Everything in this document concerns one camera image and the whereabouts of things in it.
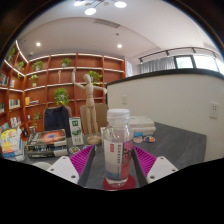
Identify branched ceiling lamp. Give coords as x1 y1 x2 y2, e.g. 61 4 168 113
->
73 0 128 17

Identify wooden artist mannequin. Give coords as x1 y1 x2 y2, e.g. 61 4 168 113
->
70 67 108 146

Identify grey curtain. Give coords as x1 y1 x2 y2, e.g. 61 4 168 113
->
139 55 177 75

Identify small colourful stickers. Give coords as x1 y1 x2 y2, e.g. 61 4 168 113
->
133 134 157 144

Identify tan chair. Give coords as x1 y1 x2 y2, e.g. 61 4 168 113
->
79 102 110 136

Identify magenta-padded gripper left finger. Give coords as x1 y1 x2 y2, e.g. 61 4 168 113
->
46 144 97 187

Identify white wall socket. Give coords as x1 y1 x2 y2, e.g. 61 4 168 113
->
208 102 220 120

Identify window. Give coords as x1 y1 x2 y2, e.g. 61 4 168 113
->
173 53 224 75

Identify clear plastic drink bottle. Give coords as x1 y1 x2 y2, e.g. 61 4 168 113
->
102 108 135 189

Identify green white drink carton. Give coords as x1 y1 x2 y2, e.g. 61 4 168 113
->
68 116 85 147

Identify black curtain rail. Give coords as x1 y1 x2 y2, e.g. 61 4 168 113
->
138 46 221 64

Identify colourful book stack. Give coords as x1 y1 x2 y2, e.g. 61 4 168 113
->
0 128 24 161

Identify chair with dark jacket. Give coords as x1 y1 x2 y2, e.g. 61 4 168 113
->
43 104 73 138

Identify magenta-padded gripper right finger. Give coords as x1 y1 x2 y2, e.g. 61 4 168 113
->
131 145 180 187

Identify wooden shelf unit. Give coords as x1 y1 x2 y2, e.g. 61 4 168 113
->
0 39 127 138

